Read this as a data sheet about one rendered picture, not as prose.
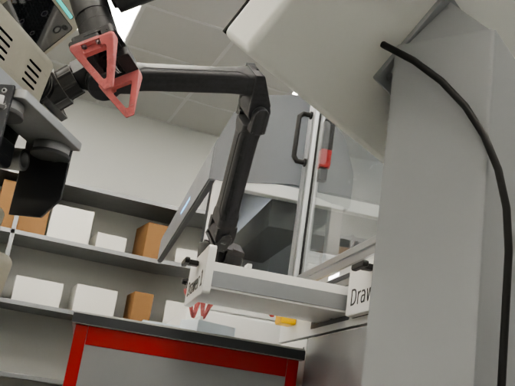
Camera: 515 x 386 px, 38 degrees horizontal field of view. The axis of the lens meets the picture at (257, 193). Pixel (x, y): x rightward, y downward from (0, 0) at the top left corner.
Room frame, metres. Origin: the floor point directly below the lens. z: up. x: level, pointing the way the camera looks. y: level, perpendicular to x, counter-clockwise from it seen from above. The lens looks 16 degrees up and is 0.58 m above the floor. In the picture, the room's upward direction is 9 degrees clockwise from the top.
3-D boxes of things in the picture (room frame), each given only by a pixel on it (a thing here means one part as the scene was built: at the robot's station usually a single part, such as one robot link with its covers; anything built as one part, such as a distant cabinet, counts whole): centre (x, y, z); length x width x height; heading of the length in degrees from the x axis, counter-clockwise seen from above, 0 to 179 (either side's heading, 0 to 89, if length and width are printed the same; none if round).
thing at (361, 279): (1.50, -0.27, 0.87); 0.29 x 0.02 x 0.11; 11
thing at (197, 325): (2.02, 0.08, 0.78); 0.12 x 0.08 x 0.04; 127
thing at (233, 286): (1.79, -0.10, 0.86); 0.40 x 0.26 x 0.06; 101
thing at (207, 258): (1.75, 0.11, 0.87); 0.29 x 0.02 x 0.11; 11
